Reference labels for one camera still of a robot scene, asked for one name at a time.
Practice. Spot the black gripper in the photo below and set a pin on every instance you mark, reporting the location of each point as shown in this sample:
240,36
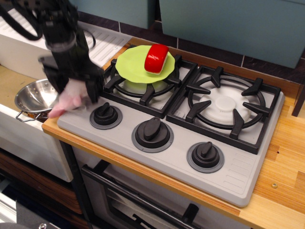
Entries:
74,63

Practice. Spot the pink plush bunny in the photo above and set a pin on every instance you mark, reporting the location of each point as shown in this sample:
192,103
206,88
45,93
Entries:
71,98

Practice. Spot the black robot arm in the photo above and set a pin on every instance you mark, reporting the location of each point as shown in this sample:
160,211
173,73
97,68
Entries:
57,22

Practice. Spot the black left stove knob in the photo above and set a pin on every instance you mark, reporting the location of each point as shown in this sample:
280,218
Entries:
106,117

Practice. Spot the black stove knob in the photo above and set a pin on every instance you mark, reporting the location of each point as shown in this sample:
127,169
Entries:
106,117
205,157
152,136

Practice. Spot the steel colander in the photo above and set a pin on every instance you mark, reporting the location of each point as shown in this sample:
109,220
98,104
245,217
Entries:
35,101

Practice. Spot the green plastic plate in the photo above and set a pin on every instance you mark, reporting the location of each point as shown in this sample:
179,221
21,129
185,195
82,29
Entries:
130,66

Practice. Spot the white toy sink unit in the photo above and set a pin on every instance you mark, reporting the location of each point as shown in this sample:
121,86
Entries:
19,66

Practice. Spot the red white toy sushi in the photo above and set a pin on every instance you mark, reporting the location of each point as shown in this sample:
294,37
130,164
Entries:
156,58

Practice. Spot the black middle stove knob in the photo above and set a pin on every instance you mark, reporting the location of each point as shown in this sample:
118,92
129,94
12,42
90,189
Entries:
152,136

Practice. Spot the black left burner grate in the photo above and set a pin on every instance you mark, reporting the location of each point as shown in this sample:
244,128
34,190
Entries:
151,98

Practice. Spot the black burner grate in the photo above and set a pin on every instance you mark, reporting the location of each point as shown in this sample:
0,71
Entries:
237,111
151,98

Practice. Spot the toy oven door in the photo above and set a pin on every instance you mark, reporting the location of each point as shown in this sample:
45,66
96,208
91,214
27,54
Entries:
135,210

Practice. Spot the grey toy stove top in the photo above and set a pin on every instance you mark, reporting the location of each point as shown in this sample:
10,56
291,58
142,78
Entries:
234,182

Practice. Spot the black right stove knob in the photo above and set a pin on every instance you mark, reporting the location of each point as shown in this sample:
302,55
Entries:
205,157

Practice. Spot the black right burner grate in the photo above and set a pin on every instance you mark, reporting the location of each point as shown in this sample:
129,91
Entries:
237,111

